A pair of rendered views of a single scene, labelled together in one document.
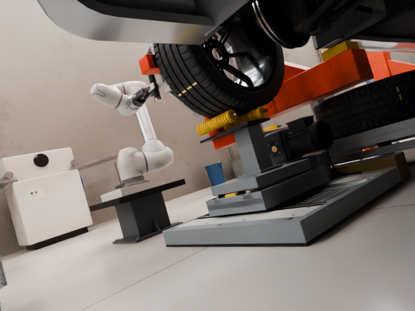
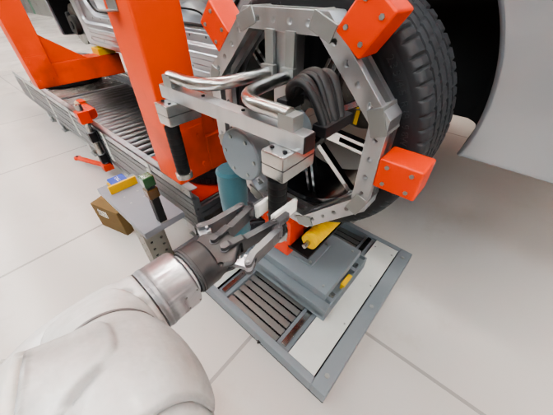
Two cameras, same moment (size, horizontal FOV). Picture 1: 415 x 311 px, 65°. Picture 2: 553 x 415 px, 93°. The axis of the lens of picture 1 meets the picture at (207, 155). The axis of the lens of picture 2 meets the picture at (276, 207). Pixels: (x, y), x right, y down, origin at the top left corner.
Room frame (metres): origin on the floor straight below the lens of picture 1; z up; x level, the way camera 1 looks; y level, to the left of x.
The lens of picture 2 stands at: (1.83, 0.56, 1.16)
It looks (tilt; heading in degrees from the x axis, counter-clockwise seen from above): 41 degrees down; 261
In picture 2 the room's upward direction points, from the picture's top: straight up
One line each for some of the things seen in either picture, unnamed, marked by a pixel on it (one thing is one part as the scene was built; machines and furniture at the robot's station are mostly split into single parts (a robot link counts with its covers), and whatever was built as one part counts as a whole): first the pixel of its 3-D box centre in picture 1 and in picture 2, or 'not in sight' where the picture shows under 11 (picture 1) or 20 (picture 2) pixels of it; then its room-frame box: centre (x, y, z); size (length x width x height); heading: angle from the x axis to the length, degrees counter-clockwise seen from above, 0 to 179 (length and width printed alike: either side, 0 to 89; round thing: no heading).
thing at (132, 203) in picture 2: (261, 135); (138, 202); (2.29, -0.40, 0.44); 0.43 x 0.17 x 0.03; 130
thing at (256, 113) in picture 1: (244, 120); not in sight; (1.57, -0.22, 0.49); 0.29 x 0.06 x 0.06; 40
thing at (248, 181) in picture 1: (254, 153); (308, 233); (1.57, -0.22, 0.32); 0.40 x 0.30 x 0.28; 130
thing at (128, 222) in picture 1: (142, 213); not in sight; (2.28, 0.55, 0.15); 0.50 x 0.50 x 0.30; 41
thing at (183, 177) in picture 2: not in sight; (178, 151); (1.99, -0.09, 0.83); 0.04 x 0.04 x 0.16
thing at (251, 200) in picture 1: (268, 190); (301, 258); (1.59, -0.24, 0.13); 0.50 x 0.36 x 0.10; 130
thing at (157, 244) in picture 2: not in sight; (151, 235); (2.31, -0.43, 0.21); 0.10 x 0.10 x 0.42; 40
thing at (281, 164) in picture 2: not in sight; (288, 156); (1.75, 0.15, 0.93); 0.09 x 0.05 x 0.05; 40
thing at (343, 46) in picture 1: (340, 52); not in sight; (1.69, -0.82, 0.71); 0.14 x 0.14 x 0.05; 40
